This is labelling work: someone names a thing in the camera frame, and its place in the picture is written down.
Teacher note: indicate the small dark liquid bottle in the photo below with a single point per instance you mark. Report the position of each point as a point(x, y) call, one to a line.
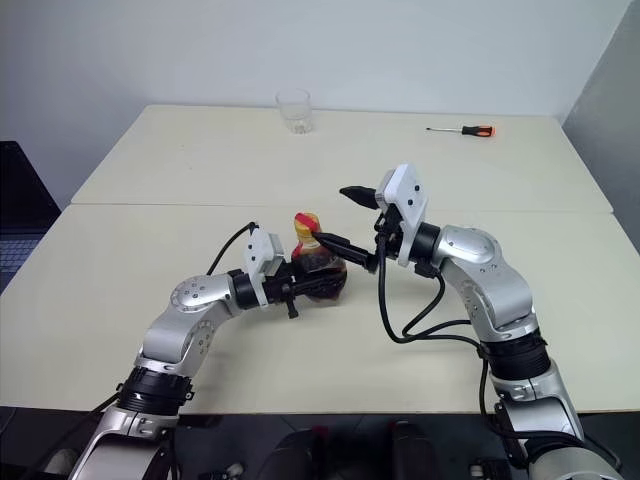
point(320, 267)

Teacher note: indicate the orange black screwdriver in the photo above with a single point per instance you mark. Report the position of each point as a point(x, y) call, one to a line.
point(475, 131)

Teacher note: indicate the dark rounded shape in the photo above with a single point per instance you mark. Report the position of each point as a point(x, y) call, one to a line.
point(412, 452)
point(295, 455)

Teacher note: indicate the small white round part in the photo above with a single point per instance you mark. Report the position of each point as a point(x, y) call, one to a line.
point(233, 469)
point(476, 471)

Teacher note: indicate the clear glass tumbler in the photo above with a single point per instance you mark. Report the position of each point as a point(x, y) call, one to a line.
point(295, 112)

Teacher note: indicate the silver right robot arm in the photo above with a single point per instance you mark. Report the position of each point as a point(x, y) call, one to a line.
point(495, 295)

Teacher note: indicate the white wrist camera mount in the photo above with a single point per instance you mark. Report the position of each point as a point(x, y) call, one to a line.
point(260, 255)
point(410, 200)

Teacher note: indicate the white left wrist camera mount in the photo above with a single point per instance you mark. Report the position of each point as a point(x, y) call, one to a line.
point(260, 255)

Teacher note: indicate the dark laptop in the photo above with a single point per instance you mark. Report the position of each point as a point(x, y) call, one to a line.
point(20, 195)

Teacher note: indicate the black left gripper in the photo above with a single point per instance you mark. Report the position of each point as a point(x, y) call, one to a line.
point(280, 285)

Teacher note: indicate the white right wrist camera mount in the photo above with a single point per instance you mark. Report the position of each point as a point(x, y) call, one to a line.
point(410, 200)

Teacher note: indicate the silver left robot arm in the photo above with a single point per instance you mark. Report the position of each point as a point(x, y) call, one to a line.
point(195, 300)

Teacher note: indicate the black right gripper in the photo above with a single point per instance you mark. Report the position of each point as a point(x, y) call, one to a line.
point(390, 230)

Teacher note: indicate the yellow red bottle cap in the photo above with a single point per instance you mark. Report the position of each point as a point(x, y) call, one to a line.
point(305, 224)

